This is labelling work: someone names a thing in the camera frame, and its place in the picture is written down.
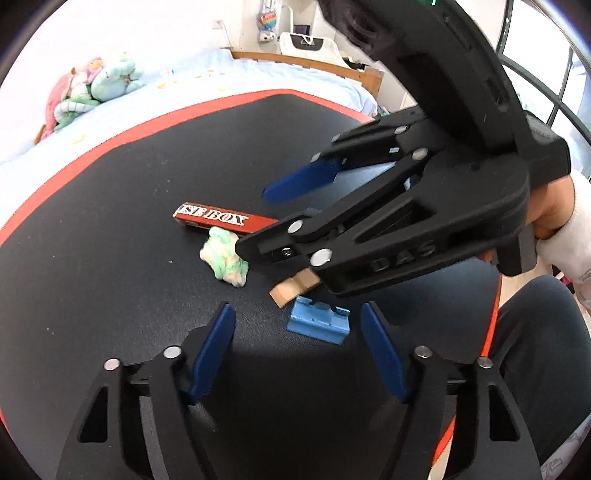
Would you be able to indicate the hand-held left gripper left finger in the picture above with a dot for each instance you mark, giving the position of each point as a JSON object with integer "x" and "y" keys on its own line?
{"x": 213, "y": 350}

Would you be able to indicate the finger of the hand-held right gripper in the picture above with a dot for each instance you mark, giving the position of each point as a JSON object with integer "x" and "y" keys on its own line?
{"x": 277, "y": 242}
{"x": 300, "y": 179}

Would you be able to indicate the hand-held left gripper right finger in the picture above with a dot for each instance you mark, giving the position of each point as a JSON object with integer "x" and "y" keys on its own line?
{"x": 383, "y": 355}

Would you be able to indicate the tan wooden block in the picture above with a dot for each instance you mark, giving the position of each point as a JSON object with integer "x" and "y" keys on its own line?
{"x": 286, "y": 293}

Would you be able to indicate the pastel paper wad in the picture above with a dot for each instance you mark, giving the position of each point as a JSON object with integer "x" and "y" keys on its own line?
{"x": 222, "y": 256}

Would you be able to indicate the red box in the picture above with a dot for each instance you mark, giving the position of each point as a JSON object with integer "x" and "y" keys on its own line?
{"x": 217, "y": 216}

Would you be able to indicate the blue plastic piece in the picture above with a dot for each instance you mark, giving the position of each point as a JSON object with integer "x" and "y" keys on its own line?
{"x": 314, "y": 323}

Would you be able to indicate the person's right forearm white sleeve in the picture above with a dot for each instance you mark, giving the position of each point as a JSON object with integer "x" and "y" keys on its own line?
{"x": 572, "y": 258}

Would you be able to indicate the person's right hand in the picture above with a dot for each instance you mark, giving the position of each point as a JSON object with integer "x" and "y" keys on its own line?
{"x": 551, "y": 207}

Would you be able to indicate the white chair with black panel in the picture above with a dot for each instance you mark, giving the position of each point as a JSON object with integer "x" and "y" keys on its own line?
{"x": 307, "y": 46}

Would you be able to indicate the bed with pale blue sheet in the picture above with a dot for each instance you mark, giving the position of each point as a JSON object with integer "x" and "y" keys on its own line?
{"x": 184, "y": 92}

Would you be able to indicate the hanging rainbow toy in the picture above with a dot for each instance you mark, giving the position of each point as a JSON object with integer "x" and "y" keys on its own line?
{"x": 268, "y": 23}

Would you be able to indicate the person's leg dark trousers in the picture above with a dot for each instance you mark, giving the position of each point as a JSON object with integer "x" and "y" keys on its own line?
{"x": 545, "y": 350}

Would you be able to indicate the pale printed cloth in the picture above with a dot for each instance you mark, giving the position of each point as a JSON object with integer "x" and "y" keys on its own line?
{"x": 568, "y": 452}

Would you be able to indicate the pale green plush toy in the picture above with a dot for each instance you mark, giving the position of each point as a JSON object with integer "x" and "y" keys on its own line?
{"x": 115, "y": 76}

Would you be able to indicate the pink plush toy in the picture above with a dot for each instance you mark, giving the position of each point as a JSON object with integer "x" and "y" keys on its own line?
{"x": 67, "y": 90}

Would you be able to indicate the window with dark frame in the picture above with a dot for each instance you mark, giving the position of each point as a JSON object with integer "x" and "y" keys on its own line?
{"x": 545, "y": 74}

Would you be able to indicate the wooden bed frame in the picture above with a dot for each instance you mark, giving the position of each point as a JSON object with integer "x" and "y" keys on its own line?
{"x": 323, "y": 64}

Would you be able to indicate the white wall socket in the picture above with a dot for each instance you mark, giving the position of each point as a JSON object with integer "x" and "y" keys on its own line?
{"x": 218, "y": 24}

